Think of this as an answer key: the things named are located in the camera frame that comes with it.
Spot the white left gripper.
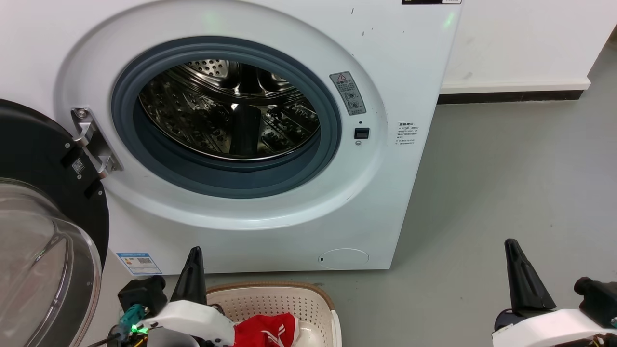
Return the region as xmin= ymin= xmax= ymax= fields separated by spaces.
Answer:
xmin=137 ymin=246 xmax=236 ymax=347

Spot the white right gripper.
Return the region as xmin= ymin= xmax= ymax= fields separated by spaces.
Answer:
xmin=492 ymin=238 xmax=617 ymax=347

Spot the red garment with white print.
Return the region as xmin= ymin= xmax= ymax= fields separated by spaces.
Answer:
xmin=234 ymin=313 xmax=300 ymax=347

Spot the beige perforated laundry basket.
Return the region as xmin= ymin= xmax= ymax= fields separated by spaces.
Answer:
xmin=205 ymin=282 xmax=343 ymax=347

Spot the stainless steel washing machine drum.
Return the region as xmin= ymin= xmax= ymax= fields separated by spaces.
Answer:
xmin=138 ymin=59 xmax=321 ymax=161

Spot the washing machine door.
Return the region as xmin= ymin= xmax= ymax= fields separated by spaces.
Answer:
xmin=0 ymin=99 xmax=110 ymax=347

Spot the blue energy label sticker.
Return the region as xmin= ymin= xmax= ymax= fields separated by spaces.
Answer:
xmin=116 ymin=252 xmax=163 ymax=275

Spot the round filter cover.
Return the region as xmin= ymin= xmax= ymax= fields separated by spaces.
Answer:
xmin=318 ymin=248 xmax=370 ymax=270

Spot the metal door hinge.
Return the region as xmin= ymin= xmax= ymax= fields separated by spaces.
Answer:
xmin=71 ymin=107 xmax=122 ymax=180

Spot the printed text label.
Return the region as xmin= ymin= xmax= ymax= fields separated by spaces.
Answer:
xmin=396 ymin=121 xmax=420 ymax=146

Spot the grey warning sticker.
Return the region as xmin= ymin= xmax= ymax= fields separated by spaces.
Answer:
xmin=330 ymin=71 xmax=367 ymax=116

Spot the white front-load washing machine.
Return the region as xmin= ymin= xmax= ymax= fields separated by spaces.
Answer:
xmin=0 ymin=0 xmax=463 ymax=275

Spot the black wall baseboard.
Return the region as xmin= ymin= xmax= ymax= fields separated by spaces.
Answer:
xmin=438 ymin=89 xmax=585 ymax=105

